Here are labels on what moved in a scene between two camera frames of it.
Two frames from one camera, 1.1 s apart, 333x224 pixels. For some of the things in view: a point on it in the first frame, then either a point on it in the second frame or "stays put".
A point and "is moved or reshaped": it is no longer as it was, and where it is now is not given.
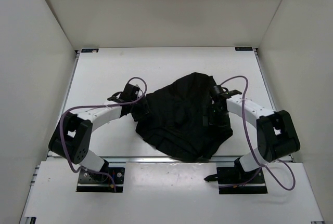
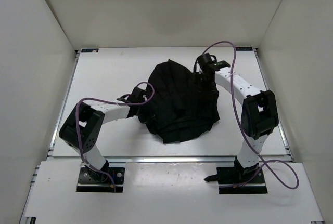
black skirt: (173, 120) is moved or reshaped
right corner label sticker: (243, 49) stays put
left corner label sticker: (89, 50) stays put
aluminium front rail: (167, 159) stays put
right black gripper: (207, 112) -> (201, 89)
